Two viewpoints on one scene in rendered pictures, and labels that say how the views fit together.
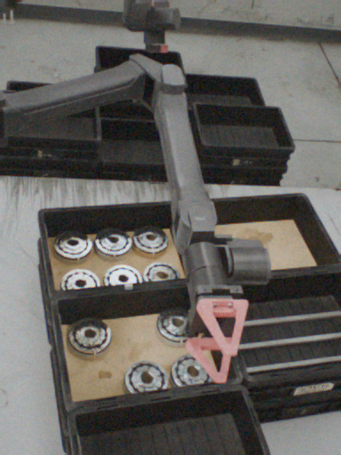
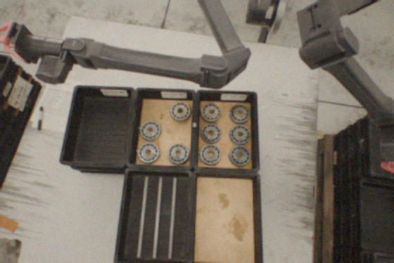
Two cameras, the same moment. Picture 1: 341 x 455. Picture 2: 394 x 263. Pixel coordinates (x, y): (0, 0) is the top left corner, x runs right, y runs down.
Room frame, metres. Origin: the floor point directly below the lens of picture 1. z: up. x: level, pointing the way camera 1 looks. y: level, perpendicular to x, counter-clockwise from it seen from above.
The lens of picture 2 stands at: (1.22, -0.33, 2.09)
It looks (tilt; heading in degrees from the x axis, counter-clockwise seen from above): 72 degrees down; 115
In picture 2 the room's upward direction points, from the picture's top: straight up
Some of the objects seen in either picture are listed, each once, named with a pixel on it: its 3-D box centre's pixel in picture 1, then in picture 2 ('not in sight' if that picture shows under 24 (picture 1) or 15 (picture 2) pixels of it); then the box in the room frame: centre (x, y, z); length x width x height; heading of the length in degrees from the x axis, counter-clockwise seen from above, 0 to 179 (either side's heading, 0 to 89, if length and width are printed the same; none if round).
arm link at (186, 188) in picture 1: (180, 156); (148, 63); (0.92, 0.01, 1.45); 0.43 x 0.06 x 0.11; 15
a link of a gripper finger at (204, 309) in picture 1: (222, 331); (8, 38); (0.54, -0.10, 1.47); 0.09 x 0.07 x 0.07; 16
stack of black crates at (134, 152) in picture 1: (140, 171); (369, 217); (2.21, 0.17, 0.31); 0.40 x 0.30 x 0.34; 105
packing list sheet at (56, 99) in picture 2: not in sight; (57, 103); (0.22, -0.06, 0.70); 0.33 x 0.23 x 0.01; 105
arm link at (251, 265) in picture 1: (224, 252); (65, 63); (0.71, -0.09, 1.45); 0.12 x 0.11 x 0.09; 16
